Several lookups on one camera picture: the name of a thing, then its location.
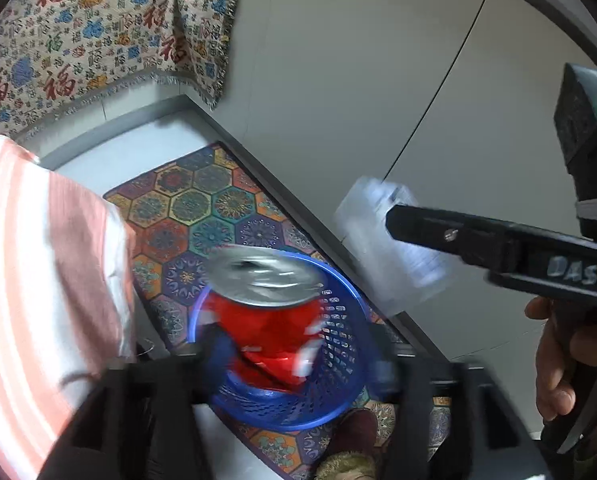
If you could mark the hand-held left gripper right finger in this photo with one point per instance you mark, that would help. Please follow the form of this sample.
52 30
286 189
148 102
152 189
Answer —
386 375

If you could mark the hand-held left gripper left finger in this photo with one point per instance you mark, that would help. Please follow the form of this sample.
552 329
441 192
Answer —
221 355

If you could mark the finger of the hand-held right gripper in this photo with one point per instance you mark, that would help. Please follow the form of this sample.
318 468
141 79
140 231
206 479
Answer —
453 235

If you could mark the crushed red soda can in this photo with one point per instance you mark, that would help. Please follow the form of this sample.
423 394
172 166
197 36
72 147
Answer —
273 325

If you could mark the blue plastic mesh basket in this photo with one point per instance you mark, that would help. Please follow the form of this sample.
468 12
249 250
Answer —
341 320

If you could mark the person's right hand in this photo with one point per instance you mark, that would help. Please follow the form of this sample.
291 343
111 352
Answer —
553 360

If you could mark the maroon furry slipper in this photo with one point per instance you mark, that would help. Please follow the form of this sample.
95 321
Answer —
351 440

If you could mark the hexagon patterned floor mat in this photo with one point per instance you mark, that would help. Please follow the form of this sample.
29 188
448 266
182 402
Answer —
193 200

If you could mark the white lower kitchen cabinet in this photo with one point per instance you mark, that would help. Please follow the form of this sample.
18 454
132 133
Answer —
378 85

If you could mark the orange white striped tablecloth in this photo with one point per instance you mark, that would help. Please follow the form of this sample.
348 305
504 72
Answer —
38 260

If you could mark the printed floral cloth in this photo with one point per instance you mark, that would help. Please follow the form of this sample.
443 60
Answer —
78 35

